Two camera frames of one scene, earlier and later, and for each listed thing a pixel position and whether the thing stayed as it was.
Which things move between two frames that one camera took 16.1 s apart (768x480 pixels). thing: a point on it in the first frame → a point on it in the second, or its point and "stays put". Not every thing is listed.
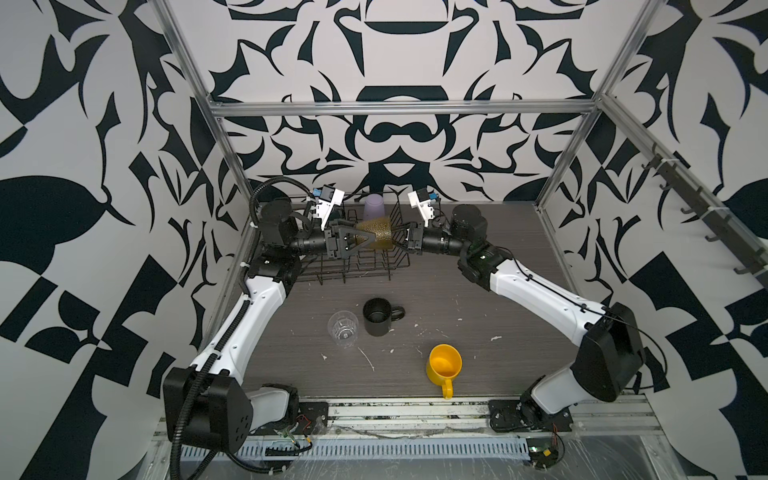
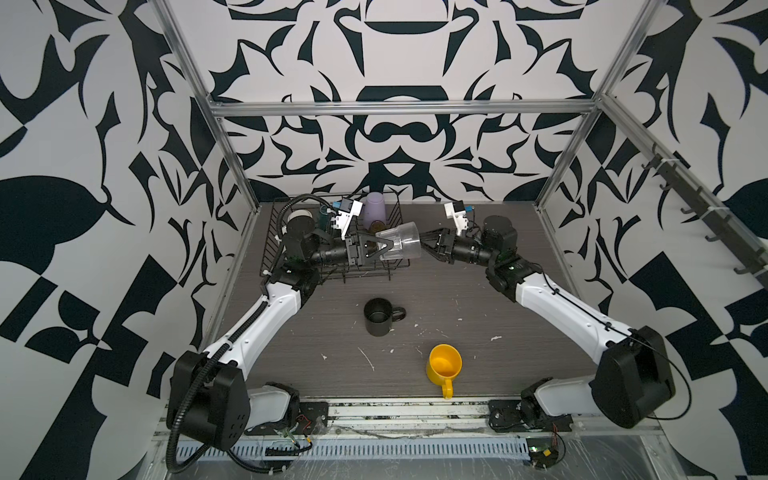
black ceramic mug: x=378 y=314 stays put
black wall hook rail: x=724 y=227 stays put
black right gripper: x=412 y=237 → x=447 y=243
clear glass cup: x=343 y=327 → x=406 y=241
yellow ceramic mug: x=444 y=362 stays put
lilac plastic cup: x=374 y=207 stays put
